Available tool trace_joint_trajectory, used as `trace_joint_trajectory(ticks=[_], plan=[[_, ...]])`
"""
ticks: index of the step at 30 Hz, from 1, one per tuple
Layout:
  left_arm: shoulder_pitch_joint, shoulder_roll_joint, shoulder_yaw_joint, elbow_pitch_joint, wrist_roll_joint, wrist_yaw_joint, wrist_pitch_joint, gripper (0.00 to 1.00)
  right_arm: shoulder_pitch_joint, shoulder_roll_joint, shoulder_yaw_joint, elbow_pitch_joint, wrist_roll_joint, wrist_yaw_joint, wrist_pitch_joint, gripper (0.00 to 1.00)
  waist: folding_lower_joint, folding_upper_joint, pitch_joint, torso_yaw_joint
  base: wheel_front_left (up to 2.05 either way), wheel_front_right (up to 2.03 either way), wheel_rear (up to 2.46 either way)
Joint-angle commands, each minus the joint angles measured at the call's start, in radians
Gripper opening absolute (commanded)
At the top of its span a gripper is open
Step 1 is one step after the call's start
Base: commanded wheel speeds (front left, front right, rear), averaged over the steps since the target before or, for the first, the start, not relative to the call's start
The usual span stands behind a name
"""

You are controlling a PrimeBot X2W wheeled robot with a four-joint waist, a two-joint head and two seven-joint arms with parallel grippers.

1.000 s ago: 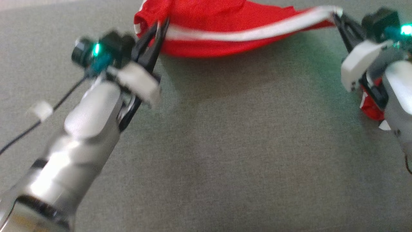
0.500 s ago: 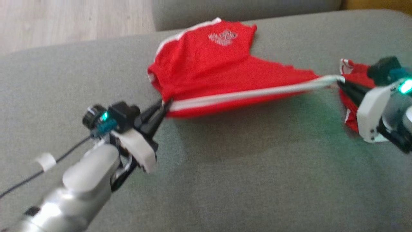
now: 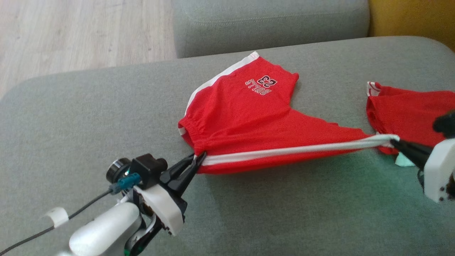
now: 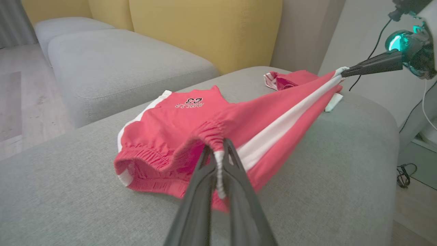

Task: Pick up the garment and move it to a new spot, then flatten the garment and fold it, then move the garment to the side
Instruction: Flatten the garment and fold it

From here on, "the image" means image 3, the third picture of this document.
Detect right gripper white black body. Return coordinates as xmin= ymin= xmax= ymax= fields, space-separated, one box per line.
xmin=423 ymin=138 xmax=455 ymax=203

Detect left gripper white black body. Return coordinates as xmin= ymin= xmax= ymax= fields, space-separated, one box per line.
xmin=136 ymin=183 xmax=188 ymax=236

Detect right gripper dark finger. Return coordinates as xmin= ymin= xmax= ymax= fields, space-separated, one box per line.
xmin=390 ymin=139 xmax=434 ymax=157
xmin=392 ymin=144 xmax=429 ymax=171

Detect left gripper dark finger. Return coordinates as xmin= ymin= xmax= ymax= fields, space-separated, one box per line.
xmin=167 ymin=152 xmax=208 ymax=194
xmin=160 ymin=153 xmax=198 ymax=183

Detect red basketball jersey white sleeves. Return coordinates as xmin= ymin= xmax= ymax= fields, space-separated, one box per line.
xmin=366 ymin=81 xmax=455 ymax=167

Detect red basketball shorts white stripe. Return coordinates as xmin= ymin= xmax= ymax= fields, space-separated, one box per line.
xmin=178 ymin=51 xmax=400 ymax=175

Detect black cylinder with silver rim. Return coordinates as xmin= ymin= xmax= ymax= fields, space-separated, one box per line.
xmin=106 ymin=158 xmax=131 ymax=183

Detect grey fabric sofa seat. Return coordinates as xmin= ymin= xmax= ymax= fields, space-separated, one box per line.
xmin=0 ymin=36 xmax=455 ymax=256

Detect yellow fabric sofa cushion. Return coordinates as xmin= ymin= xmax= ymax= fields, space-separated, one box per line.
xmin=368 ymin=0 xmax=455 ymax=53

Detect grey fabric sofa cushion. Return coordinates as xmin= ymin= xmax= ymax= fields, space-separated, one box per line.
xmin=172 ymin=0 xmax=371 ymax=59

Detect teal left camera cable connector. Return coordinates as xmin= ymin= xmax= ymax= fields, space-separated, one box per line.
xmin=109 ymin=173 xmax=141 ymax=194

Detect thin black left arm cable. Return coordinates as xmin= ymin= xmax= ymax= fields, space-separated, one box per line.
xmin=0 ymin=188 xmax=114 ymax=254

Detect white cable clip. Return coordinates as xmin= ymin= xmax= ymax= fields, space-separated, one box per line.
xmin=44 ymin=207 xmax=70 ymax=228

